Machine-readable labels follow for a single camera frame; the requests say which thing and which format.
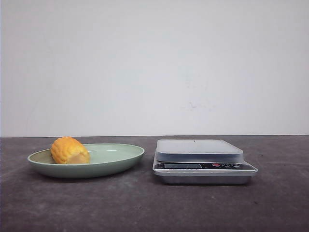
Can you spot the yellow corn cob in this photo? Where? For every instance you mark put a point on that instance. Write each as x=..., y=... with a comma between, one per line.
x=67, y=150

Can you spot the light green plate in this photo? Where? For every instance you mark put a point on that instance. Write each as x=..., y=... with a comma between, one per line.
x=105, y=159

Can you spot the silver digital kitchen scale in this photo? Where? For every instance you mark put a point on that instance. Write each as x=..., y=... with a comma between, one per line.
x=209, y=161

